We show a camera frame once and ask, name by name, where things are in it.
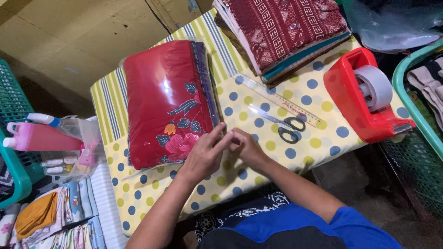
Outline person's right hand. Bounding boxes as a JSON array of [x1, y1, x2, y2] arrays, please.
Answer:
[[229, 127, 271, 169]]

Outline person's left hand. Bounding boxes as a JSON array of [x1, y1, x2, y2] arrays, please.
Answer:
[[177, 122, 236, 184]]

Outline red floral fabric plastic package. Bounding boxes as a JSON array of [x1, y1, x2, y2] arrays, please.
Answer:
[[123, 40, 222, 171]]

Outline clear plastic ruler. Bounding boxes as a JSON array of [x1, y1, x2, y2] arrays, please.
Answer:
[[235, 73, 323, 129]]

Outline person's black white patterned sarong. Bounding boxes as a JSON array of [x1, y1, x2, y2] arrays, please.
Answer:
[[193, 191, 292, 243]]

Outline purple fabric plastic package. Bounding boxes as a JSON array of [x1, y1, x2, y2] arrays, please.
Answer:
[[191, 41, 223, 129]]

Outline stack of folded fabrics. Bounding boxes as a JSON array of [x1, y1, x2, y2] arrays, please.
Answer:
[[212, 0, 353, 89]]

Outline polka-dot striped tablecloth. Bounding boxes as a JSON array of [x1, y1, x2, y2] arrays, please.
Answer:
[[90, 8, 412, 238]]

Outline person's blue shirt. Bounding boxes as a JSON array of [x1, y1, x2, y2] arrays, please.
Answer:
[[197, 202, 404, 249]]

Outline red tape dispenser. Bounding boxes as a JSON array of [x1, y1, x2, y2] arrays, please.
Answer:
[[323, 47, 416, 144]]

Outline maroon patterned folded shirt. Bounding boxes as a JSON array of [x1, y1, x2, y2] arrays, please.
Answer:
[[225, 0, 348, 74]]

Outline grey tape roll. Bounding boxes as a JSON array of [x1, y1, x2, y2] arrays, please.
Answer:
[[353, 65, 394, 112]]

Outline white ribbed mat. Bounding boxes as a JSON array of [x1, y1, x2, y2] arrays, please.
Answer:
[[89, 162, 129, 249]]

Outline clear plastic container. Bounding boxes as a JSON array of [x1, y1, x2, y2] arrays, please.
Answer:
[[40, 117, 103, 184]]

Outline green plastic basket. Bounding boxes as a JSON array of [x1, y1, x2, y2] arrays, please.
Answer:
[[380, 37, 443, 219]]

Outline pile of patterned folded cloths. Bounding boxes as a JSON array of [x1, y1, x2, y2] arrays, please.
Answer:
[[0, 176, 107, 249]]

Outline clear plastic bag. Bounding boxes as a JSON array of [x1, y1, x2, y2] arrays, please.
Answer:
[[342, 0, 443, 53]]

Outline beige folded cloth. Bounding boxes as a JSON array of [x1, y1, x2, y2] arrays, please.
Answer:
[[406, 56, 443, 133]]

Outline pink plastic bottle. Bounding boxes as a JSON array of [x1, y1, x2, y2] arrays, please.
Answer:
[[2, 121, 84, 152]]

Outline white bottle with blue cap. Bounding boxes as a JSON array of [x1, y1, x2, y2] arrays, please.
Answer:
[[26, 113, 62, 128]]

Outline mustard folded cloth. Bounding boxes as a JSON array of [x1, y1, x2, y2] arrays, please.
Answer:
[[15, 192, 59, 240]]

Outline teal plastic basket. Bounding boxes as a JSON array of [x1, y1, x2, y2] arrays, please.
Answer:
[[0, 59, 46, 210]]

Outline black-handled scissors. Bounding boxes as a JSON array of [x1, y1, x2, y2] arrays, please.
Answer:
[[247, 104, 307, 144]]

